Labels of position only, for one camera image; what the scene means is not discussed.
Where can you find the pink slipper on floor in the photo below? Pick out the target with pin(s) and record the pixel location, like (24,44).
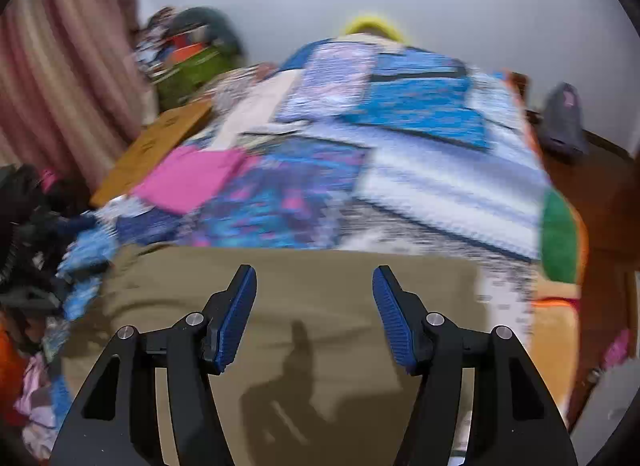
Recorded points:
(617,352)

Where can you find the white plastic furniture piece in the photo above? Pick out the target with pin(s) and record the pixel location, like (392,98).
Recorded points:
(605,409)

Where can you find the olive green pants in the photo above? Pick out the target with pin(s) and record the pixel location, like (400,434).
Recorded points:
(313,382)

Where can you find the green bag with clothes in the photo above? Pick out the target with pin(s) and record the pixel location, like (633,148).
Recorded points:
(180,51)

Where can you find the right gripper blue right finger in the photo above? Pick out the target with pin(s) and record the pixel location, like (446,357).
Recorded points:
(403,316)

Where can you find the striped pink curtain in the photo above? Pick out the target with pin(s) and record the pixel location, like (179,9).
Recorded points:
(72,96)

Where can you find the pink folded cloth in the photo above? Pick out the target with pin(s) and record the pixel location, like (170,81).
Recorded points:
(188,177)

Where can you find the yellow pillow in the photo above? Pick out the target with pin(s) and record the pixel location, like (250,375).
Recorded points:
(376,25)

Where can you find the dark clothes pile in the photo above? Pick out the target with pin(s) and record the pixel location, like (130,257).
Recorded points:
(39,219)

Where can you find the patchwork patterned bedsheet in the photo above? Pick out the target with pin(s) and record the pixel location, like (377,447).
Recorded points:
(360,145)

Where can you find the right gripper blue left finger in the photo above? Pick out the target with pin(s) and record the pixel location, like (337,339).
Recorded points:
(227,313)

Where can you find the orange green fleece blanket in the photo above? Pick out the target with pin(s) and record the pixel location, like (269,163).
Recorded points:
(558,278)

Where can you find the grey backpack on floor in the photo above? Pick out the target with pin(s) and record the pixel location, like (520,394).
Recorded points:
(560,130)

